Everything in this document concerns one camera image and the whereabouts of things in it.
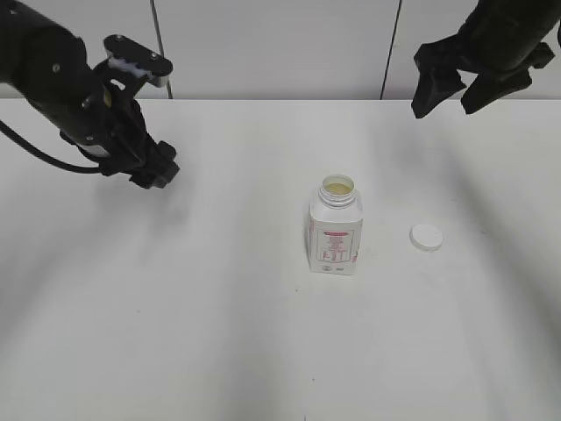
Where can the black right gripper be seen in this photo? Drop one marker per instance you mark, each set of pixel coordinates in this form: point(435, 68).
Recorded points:
point(498, 39)

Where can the white round bottle cap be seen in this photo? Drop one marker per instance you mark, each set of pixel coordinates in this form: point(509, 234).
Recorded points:
point(426, 237)

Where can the white yili changqing bottle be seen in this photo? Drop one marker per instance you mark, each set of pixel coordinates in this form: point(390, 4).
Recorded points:
point(335, 223)

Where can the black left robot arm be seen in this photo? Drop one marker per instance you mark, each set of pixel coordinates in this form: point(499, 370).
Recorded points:
point(47, 65)

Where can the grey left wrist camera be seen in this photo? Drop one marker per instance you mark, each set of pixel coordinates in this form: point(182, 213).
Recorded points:
point(128, 56)

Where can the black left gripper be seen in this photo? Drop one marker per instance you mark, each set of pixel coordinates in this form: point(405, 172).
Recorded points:
point(113, 131)

